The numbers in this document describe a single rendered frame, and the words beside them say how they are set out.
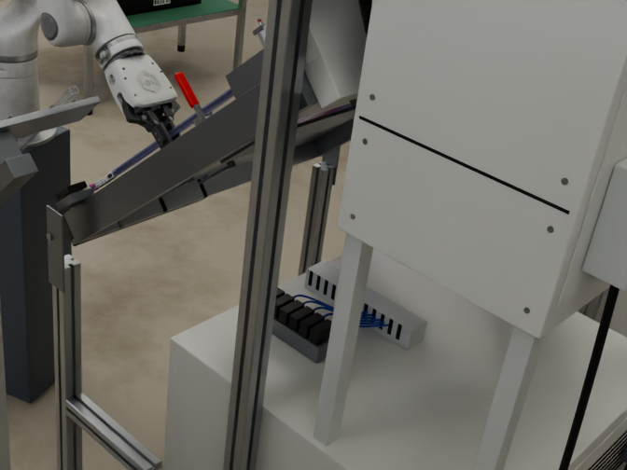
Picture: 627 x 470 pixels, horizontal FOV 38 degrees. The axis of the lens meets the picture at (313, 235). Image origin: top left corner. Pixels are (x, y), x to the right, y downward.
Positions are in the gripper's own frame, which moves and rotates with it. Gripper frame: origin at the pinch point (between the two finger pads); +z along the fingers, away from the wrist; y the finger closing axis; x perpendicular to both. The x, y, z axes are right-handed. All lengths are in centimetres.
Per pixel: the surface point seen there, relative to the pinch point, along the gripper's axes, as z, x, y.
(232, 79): 4.8, -27.6, -8.4
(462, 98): 29, -63, -15
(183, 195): 4.0, 24.9, 18.6
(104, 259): -13, 124, 64
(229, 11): -109, 146, 209
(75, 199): 0.4, 17.6, -10.9
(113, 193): 4.3, 9.1, -9.4
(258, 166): 19.8, -31.2, -16.8
